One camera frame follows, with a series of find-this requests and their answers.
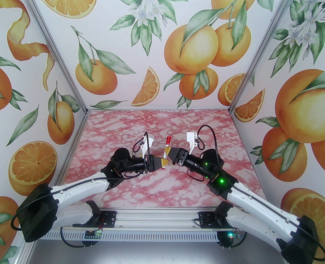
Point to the red marker pen white barrel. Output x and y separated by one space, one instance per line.
168 141

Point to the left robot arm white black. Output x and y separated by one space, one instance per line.
77 188

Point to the pink marble pattern table mat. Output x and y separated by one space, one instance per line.
118 125

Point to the small circuit board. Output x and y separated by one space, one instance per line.
225 238
93 234

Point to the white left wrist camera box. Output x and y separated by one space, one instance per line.
146 144

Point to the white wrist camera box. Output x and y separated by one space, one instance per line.
192 139
146 144

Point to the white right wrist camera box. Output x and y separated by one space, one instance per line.
192 139

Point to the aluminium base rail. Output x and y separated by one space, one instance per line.
157 219

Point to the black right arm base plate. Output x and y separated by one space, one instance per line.
206 220

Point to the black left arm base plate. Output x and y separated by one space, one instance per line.
110 219

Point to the aluminium frame post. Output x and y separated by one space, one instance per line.
264 45
54 47

